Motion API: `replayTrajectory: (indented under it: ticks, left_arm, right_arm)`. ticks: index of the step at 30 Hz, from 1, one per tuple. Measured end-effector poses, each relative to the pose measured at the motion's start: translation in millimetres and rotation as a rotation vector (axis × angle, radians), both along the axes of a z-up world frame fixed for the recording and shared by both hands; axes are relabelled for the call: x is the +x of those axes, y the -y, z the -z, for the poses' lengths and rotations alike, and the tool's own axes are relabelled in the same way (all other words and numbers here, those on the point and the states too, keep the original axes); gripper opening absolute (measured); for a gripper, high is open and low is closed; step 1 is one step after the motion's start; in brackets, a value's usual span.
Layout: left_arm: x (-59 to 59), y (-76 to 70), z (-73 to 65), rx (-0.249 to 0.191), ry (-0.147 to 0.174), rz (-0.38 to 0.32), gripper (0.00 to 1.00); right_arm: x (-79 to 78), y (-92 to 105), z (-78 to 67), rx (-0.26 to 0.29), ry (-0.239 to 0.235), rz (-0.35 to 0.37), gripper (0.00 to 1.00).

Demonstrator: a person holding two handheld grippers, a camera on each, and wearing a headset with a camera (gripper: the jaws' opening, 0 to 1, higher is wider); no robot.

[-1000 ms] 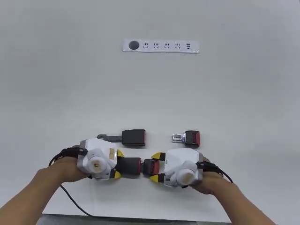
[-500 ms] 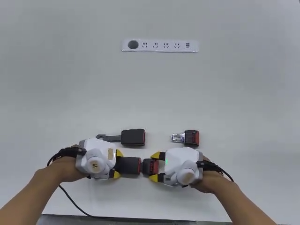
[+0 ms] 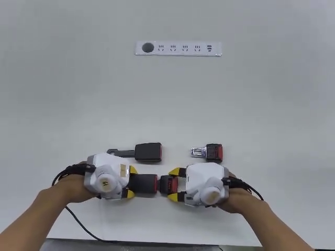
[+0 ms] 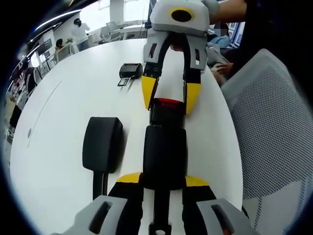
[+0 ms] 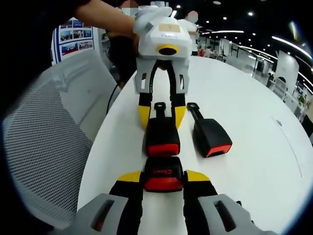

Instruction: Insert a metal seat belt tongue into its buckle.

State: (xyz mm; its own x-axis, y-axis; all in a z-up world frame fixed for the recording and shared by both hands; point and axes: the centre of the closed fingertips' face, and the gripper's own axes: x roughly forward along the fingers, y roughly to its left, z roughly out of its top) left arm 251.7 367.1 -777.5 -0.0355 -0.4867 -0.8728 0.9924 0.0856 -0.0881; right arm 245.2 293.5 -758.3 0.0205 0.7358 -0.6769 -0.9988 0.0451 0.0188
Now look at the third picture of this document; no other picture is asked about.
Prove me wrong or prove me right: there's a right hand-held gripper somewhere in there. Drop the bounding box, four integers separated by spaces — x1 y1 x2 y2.
166 162 231 209

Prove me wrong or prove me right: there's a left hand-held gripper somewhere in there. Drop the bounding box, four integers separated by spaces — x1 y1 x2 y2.
83 153 140 201

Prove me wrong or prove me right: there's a metal seat belt tongue black-red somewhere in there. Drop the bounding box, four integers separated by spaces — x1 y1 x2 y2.
159 175 180 196
191 143 225 161

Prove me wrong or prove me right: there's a black seat belt buckle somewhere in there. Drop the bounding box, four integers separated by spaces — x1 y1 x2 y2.
129 173 160 195
106 142 164 164

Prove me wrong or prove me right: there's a person's left forearm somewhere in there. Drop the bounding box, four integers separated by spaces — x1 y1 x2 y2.
0 180 74 251

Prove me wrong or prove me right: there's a person's right forearm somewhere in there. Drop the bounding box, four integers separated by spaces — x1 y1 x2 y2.
242 199 315 251

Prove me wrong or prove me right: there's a person's left hand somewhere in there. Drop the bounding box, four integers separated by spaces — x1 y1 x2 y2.
59 161 102 205

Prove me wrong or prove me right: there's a person's right hand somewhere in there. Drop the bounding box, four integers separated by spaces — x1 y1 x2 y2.
215 173 260 215

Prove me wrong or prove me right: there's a white power strip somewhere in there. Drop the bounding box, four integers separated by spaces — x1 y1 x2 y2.
135 41 224 57

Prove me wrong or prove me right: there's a black cable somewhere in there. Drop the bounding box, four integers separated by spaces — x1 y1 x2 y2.
229 177 264 201
51 164 112 242

